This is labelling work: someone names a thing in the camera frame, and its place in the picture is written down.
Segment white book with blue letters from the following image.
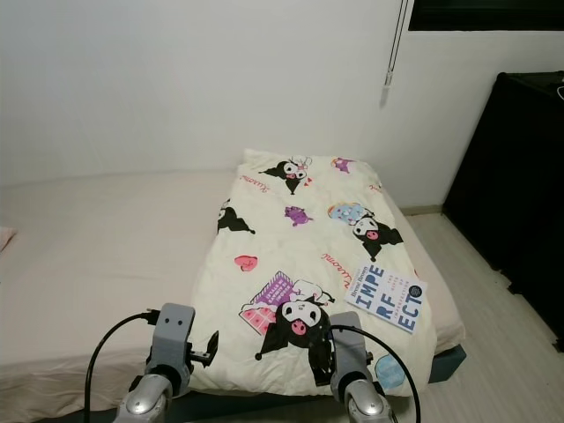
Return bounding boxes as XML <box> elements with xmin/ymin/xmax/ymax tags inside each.
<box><xmin>344</xmin><ymin>262</ymin><xmax>428</xmax><ymax>334</ymax></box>

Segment cream cartoon print blanket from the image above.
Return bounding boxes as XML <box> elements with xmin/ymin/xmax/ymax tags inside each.
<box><xmin>189</xmin><ymin>148</ymin><xmax>459</xmax><ymax>397</ymax></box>

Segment bed mattress with beige sheet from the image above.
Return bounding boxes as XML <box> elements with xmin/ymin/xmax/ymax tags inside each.
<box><xmin>0</xmin><ymin>167</ymin><xmax>468</xmax><ymax>423</ymax></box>

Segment tall black furniture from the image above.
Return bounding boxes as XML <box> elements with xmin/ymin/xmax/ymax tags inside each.
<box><xmin>442</xmin><ymin>70</ymin><xmax>564</xmax><ymax>340</ymax></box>

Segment white window blind wand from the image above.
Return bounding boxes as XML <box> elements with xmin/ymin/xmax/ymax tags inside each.
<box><xmin>382</xmin><ymin>0</ymin><xmax>411</xmax><ymax>87</ymax></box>

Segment dark window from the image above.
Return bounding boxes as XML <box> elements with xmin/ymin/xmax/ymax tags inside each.
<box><xmin>408</xmin><ymin>0</ymin><xmax>564</xmax><ymax>32</ymax></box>

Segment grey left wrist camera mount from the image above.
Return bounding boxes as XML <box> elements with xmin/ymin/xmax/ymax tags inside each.
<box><xmin>154</xmin><ymin>303</ymin><xmax>197</xmax><ymax>375</ymax></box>

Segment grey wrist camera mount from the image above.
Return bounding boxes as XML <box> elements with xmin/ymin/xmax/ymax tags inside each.
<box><xmin>154</xmin><ymin>303</ymin><xmax>197</xmax><ymax>375</ymax></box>
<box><xmin>330</xmin><ymin>311</ymin><xmax>373</xmax><ymax>384</ymax></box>

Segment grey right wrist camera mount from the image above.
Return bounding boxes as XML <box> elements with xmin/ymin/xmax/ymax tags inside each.
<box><xmin>330</xmin><ymin>311</ymin><xmax>373</xmax><ymax>384</ymax></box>

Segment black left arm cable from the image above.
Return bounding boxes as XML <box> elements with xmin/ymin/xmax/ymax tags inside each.
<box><xmin>86</xmin><ymin>310</ymin><xmax>164</xmax><ymax>423</ymax></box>

